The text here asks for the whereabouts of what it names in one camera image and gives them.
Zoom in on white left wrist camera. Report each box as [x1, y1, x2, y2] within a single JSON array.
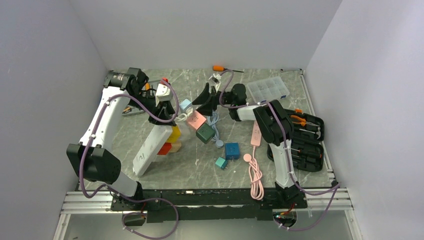
[[155, 77, 173, 105]]

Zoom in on teal plug adapter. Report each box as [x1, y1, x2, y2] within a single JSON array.
[[214, 157, 228, 170]]

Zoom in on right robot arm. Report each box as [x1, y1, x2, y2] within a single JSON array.
[[192, 83, 297, 208]]

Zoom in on black plastic tool case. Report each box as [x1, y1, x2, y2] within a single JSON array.
[[286, 108, 325, 173]]

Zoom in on grey tool tray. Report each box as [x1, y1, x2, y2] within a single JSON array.
[[121, 80, 160, 117]]

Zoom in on light blue power strip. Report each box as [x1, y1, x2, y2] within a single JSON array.
[[179, 99, 194, 115]]

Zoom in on blue cube socket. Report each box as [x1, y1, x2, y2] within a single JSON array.
[[224, 142, 241, 161]]

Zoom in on orange handled screwdriver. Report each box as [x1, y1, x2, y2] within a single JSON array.
[[212, 65, 244, 73]]

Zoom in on beige cube socket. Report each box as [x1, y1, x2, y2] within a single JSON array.
[[169, 141, 182, 153]]

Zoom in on clear plastic organizer box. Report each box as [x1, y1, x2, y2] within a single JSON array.
[[246, 76, 290, 103]]

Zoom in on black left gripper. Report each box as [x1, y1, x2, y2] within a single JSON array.
[[128, 92, 178, 127]]

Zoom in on yellow cube socket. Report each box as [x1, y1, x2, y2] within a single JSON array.
[[166, 125, 181, 144]]

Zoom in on red cube socket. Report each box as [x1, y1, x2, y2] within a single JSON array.
[[157, 142, 172, 156]]

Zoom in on orange handled pliers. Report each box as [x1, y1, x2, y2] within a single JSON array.
[[289, 115, 322, 128]]

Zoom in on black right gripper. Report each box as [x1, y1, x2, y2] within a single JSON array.
[[191, 83, 236, 117]]

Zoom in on pink cube socket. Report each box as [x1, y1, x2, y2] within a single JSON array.
[[186, 110, 207, 131]]

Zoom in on white cable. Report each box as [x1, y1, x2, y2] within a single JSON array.
[[174, 110, 193, 123]]

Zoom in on light blue round plug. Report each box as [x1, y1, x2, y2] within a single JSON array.
[[215, 139, 224, 148]]

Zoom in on dark green cube socket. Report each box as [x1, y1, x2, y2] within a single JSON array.
[[195, 123, 216, 144]]

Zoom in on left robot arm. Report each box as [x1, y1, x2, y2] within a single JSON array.
[[66, 67, 179, 210]]

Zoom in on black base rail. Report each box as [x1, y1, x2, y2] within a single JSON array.
[[110, 188, 308, 223]]

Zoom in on white power strip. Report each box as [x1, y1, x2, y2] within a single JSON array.
[[132, 125, 173, 176]]

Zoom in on pink power cable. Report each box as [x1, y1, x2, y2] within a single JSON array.
[[243, 145, 265, 202]]

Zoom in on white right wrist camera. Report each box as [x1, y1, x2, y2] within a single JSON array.
[[208, 73, 222, 91]]

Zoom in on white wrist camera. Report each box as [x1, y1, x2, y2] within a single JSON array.
[[155, 77, 173, 105], [208, 73, 222, 91]]

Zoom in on steel claw hammer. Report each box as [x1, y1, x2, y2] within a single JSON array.
[[298, 127, 324, 140]]

